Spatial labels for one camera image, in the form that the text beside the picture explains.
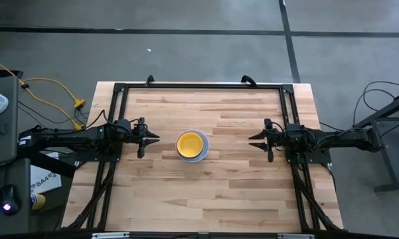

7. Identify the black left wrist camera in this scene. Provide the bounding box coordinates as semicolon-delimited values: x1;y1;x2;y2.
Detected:
115;119;131;133

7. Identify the black computer mouse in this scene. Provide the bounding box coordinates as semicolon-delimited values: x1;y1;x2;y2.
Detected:
0;185;22;216

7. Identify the thin black floor cable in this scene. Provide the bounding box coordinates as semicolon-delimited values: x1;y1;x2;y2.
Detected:
18;101;90;126

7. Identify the black aluminium table frame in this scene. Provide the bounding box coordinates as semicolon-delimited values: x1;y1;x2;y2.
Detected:
62;82;345;233

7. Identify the black looped floor cable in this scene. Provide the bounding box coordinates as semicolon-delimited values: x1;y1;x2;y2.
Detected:
353;80;399;147

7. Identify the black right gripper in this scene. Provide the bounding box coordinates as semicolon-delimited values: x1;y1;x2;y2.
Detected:
248;118;288;163

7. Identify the yellow plastic bowl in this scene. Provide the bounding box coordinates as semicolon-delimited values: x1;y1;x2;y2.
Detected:
177;131;204;159

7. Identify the yellow extension cable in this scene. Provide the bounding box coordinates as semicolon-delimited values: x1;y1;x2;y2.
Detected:
0;55;86;131

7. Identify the yellow and white bottle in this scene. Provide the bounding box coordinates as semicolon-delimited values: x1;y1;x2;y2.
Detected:
31;193;46;210

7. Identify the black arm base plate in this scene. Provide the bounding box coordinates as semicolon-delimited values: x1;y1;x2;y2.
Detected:
74;125;123;163
284;137;332;164

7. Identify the large white bowl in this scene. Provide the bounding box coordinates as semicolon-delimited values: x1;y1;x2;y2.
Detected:
175;129;210;163

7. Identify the silver aluminium bar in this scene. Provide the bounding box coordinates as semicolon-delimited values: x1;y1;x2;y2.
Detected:
92;232;130;239
278;233;315;239

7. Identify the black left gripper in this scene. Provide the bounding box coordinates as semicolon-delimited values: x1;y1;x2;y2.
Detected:
114;117;161;159

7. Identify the white printed box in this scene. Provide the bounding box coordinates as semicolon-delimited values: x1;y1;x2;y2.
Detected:
30;151;62;194

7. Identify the grey desk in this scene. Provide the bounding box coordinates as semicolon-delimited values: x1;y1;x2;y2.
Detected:
0;69;33;233

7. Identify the black metal stand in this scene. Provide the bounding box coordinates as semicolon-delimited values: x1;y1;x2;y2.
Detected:
353;91;399;193

